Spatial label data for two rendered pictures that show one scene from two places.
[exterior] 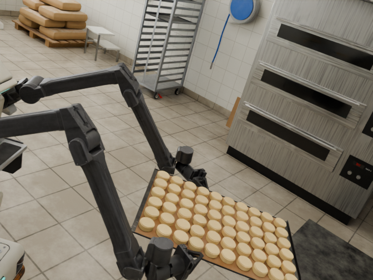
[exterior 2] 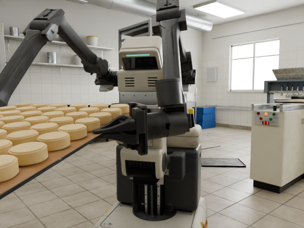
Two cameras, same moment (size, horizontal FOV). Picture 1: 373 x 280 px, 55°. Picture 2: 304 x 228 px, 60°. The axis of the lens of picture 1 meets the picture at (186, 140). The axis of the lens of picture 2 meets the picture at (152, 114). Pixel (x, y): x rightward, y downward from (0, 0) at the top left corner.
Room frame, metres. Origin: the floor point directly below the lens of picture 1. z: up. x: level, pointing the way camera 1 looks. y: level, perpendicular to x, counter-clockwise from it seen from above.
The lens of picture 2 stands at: (1.50, -0.60, 1.04)
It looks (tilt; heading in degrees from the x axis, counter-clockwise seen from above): 5 degrees down; 106
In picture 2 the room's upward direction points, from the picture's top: straight up
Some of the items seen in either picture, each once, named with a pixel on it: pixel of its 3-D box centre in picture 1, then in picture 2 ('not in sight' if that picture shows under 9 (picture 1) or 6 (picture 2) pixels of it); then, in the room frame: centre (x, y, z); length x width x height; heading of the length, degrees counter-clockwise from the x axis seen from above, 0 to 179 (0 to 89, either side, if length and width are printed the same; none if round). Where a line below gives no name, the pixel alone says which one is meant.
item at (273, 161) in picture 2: not in sight; (279, 144); (2.07, 2.62, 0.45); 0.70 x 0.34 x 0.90; 59
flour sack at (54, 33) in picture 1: (64, 32); not in sight; (6.02, 2.52, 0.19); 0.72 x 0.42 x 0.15; 152
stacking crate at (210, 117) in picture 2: not in sight; (203, 117); (0.82, 7.10, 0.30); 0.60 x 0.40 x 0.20; 57
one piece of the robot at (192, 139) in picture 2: not in sight; (158, 159); (1.06, 1.06, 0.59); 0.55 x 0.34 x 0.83; 1
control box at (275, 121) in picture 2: not in sight; (266, 117); (1.88, 2.30, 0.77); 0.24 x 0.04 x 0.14; 149
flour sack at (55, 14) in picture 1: (63, 14); not in sight; (6.01, 2.55, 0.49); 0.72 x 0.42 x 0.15; 153
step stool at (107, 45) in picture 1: (102, 44); not in sight; (5.85, 1.78, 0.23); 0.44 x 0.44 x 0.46; 49
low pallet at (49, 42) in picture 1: (52, 34); not in sight; (6.17, 2.78, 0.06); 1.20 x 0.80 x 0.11; 60
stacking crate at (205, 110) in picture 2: not in sight; (203, 110); (0.82, 7.10, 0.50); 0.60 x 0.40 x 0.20; 60
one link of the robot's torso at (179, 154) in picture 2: not in sight; (157, 167); (1.13, 0.80, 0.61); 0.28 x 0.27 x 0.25; 1
